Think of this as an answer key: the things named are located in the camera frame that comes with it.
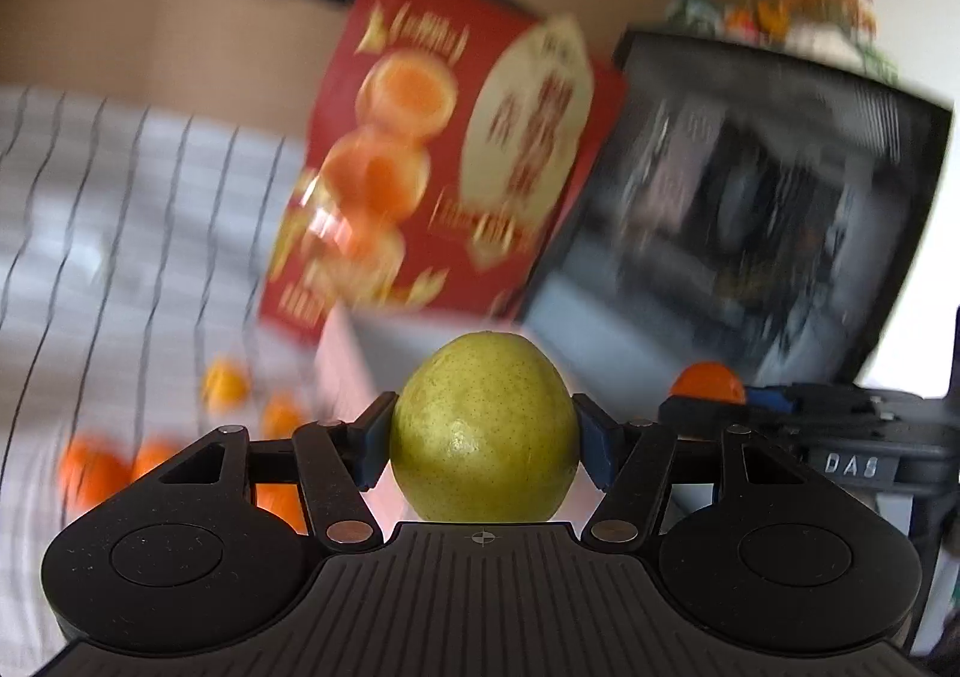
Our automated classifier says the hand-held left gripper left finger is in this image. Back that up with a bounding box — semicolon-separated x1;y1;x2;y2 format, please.
142;392;398;549

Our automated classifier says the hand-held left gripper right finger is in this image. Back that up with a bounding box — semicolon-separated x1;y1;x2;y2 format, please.
574;393;833;547

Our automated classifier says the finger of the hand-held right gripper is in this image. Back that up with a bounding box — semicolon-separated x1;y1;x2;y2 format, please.
658;384;800;439

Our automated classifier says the pink box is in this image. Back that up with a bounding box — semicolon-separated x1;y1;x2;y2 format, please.
313;308;541;427

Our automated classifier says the green pear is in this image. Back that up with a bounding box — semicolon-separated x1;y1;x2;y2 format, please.
389;330;582;523

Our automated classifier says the tangerine with stem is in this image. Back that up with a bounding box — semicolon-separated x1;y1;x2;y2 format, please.
255;485;310;534

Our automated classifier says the black monitor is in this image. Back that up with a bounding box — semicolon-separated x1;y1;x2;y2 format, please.
517;30;955;402

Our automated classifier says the red box with orange print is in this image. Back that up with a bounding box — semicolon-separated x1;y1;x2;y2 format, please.
259;0;628;348

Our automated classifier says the white checked bedsheet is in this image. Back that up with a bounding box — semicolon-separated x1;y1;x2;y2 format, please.
0;84;342;655

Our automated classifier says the colourful printed packaging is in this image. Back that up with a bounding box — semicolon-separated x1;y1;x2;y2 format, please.
666;0;901;85

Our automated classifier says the wooden headboard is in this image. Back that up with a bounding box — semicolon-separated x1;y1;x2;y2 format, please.
0;0;698;149

